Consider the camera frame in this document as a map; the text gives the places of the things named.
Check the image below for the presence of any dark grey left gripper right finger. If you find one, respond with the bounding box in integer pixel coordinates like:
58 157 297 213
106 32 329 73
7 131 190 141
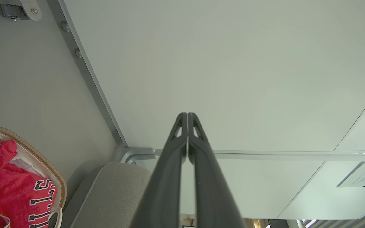
188 112 246 228

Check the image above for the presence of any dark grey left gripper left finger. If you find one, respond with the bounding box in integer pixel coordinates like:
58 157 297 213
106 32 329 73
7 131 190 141
131 112 188 228

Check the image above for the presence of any red garment with striped cuffs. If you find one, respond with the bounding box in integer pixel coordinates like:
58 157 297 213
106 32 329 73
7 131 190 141
0 139 58 228

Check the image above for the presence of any grey fabric sofa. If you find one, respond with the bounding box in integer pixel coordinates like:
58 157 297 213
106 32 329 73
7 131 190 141
61 162 153 228

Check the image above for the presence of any wicker laundry basket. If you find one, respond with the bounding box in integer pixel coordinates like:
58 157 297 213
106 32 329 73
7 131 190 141
0 125 67 228

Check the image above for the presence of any white paper sign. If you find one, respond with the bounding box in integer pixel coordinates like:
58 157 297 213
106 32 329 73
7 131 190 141
337 161 365 188

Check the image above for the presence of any metal caster wheel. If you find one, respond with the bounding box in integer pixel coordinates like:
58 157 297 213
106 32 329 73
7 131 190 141
0 0 42 22

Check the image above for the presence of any grey curved frame bracket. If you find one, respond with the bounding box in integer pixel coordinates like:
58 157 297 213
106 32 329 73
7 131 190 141
118 147 157 164

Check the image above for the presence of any grey frame rail with bolts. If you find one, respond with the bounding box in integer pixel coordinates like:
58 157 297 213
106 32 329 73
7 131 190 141
47 0 128 149

